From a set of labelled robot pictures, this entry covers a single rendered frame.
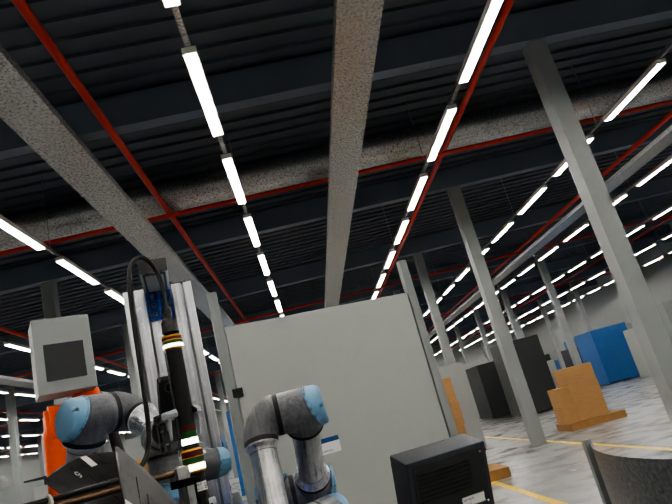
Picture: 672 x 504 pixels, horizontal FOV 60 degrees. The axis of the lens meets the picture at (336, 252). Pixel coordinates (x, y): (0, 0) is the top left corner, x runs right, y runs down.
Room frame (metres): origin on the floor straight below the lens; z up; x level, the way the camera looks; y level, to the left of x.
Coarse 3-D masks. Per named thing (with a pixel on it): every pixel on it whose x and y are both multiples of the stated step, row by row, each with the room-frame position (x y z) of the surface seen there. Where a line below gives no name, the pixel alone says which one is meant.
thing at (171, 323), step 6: (168, 306) 1.23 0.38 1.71; (168, 312) 1.23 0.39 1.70; (168, 318) 1.22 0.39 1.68; (174, 318) 1.23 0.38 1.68; (162, 324) 1.22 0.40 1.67; (168, 324) 1.22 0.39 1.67; (174, 324) 1.22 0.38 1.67; (162, 330) 1.22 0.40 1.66; (168, 330) 1.22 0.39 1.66; (174, 330) 1.25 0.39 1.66; (192, 474) 1.22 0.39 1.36; (198, 474) 1.22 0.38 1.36; (204, 474) 1.23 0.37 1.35; (198, 480) 1.22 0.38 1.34; (204, 480) 1.23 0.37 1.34; (198, 486) 1.22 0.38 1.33; (204, 486) 1.23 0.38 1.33; (198, 492) 1.22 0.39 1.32; (204, 492) 1.22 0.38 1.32; (198, 498) 1.22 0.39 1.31; (204, 498) 1.22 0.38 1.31
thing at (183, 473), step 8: (176, 472) 1.18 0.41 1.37; (184, 472) 1.19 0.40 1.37; (176, 480) 1.18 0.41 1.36; (184, 480) 1.19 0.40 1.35; (192, 480) 1.20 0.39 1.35; (176, 488) 1.19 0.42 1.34; (184, 488) 1.20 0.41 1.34; (192, 488) 1.20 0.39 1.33; (184, 496) 1.20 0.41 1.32; (192, 496) 1.20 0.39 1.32
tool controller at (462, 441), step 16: (416, 448) 1.83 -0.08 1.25; (432, 448) 1.81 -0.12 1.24; (448, 448) 1.79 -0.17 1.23; (464, 448) 1.78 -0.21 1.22; (480, 448) 1.80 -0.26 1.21; (400, 464) 1.74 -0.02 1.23; (416, 464) 1.72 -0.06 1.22; (432, 464) 1.74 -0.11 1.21; (448, 464) 1.76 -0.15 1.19; (464, 464) 1.79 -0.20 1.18; (480, 464) 1.81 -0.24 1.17; (400, 480) 1.77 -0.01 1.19; (416, 480) 1.73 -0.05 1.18; (432, 480) 1.75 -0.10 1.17; (448, 480) 1.77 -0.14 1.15; (464, 480) 1.79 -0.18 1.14; (480, 480) 1.82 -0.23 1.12; (400, 496) 1.80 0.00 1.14; (416, 496) 1.74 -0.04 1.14; (432, 496) 1.76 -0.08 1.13; (448, 496) 1.78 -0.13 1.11; (464, 496) 1.80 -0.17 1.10; (480, 496) 1.82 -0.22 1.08
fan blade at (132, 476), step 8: (120, 456) 0.90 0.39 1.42; (128, 456) 0.93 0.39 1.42; (120, 464) 0.88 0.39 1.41; (128, 464) 0.91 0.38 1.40; (136, 464) 0.93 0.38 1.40; (120, 472) 0.87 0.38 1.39; (128, 472) 0.89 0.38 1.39; (136, 472) 0.92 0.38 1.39; (144, 472) 0.95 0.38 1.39; (120, 480) 0.86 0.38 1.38; (128, 480) 0.88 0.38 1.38; (136, 480) 0.90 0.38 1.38; (144, 480) 0.93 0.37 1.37; (152, 480) 0.96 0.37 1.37; (128, 488) 0.87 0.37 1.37; (136, 488) 0.89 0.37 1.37; (144, 488) 0.92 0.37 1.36; (152, 488) 0.95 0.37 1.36; (160, 488) 0.98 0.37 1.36; (128, 496) 0.86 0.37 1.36; (136, 496) 0.88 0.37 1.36; (144, 496) 0.91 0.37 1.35; (152, 496) 0.93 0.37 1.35; (160, 496) 0.96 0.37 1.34; (168, 496) 0.99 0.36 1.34
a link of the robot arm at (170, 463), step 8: (160, 456) 1.44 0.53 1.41; (168, 456) 1.44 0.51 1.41; (176, 456) 1.46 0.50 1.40; (152, 464) 1.44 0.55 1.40; (160, 464) 1.43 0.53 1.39; (168, 464) 1.44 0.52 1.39; (176, 464) 1.46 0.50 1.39; (152, 472) 1.44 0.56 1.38; (160, 472) 1.43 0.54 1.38; (168, 480) 1.44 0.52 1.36; (168, 488) 1.44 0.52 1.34; (176, 496) 1.45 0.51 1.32
